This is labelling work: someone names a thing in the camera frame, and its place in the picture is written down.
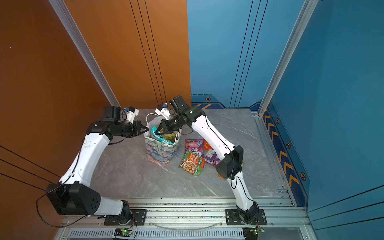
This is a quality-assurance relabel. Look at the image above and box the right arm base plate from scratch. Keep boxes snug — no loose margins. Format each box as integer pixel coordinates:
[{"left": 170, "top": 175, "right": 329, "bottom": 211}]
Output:
[{"left": 225, "top": 209, "right": 268, "bottom": 226}]

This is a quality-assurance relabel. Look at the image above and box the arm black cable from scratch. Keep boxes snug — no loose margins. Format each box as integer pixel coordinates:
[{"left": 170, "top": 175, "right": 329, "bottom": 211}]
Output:
[
  {"left": 35, "top": 134, "right": 91, "bottom": 229},
  {"left": 179, "top": 113, "right": 259, "bottom": 211}
]

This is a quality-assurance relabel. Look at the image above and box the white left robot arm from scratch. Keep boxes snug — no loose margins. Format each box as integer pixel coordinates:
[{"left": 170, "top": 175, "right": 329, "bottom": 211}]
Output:
[{"left": 46, "top": 107, "right": 148, "bottom": 220}]

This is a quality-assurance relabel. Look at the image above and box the purple snack packet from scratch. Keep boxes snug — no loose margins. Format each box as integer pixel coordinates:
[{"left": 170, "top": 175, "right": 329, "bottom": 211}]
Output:
[{"left": 204, "top": 149, "right": 221, "bottom": 167}]

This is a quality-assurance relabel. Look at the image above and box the right aluminium corner post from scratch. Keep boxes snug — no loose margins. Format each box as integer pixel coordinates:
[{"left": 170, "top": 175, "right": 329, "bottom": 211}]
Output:
[{"left": 258, "top": 0, "right": 319, "bottom": 117}]

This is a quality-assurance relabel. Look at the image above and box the floral paper gift bag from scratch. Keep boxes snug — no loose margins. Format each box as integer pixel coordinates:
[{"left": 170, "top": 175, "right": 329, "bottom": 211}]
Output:
[{"left": 144, "top": 113, "right": 181, "bottom": 167}]

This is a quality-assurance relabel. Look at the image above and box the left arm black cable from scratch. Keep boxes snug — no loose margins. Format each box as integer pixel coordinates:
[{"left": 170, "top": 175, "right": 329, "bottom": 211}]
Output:
[{"left": 35, "top": 134, "right": 91, "bottom": 229}]

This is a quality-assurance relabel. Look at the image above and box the teal Fox's mint candy bag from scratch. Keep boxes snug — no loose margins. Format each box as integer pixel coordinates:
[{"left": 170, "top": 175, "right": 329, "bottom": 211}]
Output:
[{"left": 151, "top": 126, "right": 173, "bottom": 145}]

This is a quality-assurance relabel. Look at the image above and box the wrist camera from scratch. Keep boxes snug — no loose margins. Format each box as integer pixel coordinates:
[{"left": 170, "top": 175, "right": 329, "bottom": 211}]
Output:
[
  {"left": 155, "top": 103, "right": 172, "bottom": 120},
  {"left": 125, "top": 107, "right": 139, "bottom": 123}
]

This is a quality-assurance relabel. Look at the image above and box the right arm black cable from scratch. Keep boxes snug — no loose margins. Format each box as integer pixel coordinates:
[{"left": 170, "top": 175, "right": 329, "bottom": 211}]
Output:
[{"left": 179, "top": 113, "right": 259, "bottom": 211}]

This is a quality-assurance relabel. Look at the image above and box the red snack packet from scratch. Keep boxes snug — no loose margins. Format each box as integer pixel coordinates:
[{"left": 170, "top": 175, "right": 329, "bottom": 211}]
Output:
[{"left": 204, "top": 140, "right": 213, "bottom": 151}]

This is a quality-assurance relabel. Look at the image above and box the orange green noodle snack bag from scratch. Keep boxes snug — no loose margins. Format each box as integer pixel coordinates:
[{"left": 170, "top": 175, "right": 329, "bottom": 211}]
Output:
[{"left": 180, "top": 151, "right": 206, "bottom": 177}]

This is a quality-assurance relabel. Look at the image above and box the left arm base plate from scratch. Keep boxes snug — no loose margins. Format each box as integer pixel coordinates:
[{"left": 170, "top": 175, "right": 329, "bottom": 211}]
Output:
[{"left": 104, "top": 209, "right": 148, "bottom": 227}]

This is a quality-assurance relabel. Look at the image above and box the purple Fox's berries candy bag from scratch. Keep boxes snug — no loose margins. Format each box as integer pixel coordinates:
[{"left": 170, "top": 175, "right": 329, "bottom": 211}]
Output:
[{"left": 185, "top": 139, "right": 204, "bottom": 158}]

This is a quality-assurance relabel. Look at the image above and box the left green circuit board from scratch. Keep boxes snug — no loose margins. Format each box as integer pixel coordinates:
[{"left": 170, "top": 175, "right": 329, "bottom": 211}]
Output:
[{"left": 114, "top": 228, "right": 134, "bottom": 239}]

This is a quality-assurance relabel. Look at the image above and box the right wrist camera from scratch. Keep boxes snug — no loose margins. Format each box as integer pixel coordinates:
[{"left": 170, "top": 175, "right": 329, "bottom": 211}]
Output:
[{"left": 155, "top": 103, "right": 172, "bottom": 120}]

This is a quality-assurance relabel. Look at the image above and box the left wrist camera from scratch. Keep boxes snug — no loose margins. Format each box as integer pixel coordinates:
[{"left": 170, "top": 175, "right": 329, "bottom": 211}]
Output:
[{"left": 125, "top": 107, "right": 139, "bottom": 123}]

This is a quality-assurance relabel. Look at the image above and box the left aluminium corner post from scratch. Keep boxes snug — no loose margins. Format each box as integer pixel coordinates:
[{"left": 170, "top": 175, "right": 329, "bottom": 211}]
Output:
[{"left": 49, "top": 0, "right": 121, "bottom": 107}]

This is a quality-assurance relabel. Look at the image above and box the aluminium front rail frame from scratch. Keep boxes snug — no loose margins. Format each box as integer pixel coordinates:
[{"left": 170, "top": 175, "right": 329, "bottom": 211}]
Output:
[{"left": 55, "top": 193, "right": 316, "bottom": 240}]

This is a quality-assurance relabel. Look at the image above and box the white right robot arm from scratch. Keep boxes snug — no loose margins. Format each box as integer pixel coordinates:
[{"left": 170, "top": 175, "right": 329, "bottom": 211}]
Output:
[{"left": 155, "top": 96, "right": 261, "bottom": 225}]

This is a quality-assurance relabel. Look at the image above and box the yellow snack bag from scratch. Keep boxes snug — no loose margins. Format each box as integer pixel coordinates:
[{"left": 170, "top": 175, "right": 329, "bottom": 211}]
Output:
[{"left": 163, "top": 133, "right": 177, "bottom": 144}]

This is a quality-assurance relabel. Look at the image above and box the green circuit board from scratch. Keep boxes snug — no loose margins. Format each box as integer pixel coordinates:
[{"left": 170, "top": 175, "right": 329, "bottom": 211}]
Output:
[
  {"left": 114, "top": 228, "right": 134, "bottom": 239},
  {"left": 250, "top": 227, "right": 265, "bottom": 235}
]

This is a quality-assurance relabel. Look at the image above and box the right green circuit board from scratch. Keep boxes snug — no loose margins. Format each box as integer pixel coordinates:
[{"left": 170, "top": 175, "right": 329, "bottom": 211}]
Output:
[{"left": 250, "top": 227, "right": 265, "bottom": 235}]

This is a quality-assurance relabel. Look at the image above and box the aluminium corner post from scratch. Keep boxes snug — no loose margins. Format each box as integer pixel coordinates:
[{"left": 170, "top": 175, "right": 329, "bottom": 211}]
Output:
[
  {"left": 49, "top": 0, "right": 121, "bottom": 107},
  {"left": 258, "top": 0, "right": 319, "bottom": 117}
]

